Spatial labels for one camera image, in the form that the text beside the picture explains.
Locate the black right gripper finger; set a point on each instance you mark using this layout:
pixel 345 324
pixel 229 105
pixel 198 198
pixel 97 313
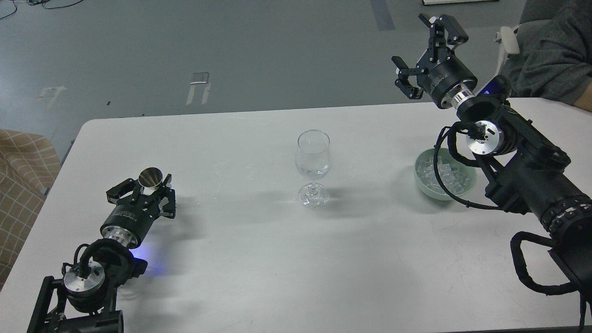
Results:
pixel 445 35
pixel 421 72

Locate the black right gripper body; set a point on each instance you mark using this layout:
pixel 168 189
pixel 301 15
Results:
pixel 440 78

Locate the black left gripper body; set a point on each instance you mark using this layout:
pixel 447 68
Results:
pixel 131 219

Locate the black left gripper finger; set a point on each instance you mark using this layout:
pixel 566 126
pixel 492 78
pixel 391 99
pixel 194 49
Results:
pixel 127 192
pixel 167 198

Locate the steel double jigger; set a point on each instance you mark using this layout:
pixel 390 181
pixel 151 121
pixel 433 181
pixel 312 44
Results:
pixel 150 179

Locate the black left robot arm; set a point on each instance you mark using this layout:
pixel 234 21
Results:
pixel 84 299

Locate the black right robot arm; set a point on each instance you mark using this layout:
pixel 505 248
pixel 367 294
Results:
pixel 525 170

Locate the clear wine glass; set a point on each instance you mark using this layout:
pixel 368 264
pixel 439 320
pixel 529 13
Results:
pixel 313 162

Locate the white office chair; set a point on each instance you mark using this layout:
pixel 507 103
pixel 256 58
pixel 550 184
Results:
pixel 506 38

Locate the green bowl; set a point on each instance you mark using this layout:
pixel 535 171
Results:
pixel 457 177

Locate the seated person in grey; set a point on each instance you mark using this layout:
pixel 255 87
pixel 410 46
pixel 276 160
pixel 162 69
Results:
pixel 555 63

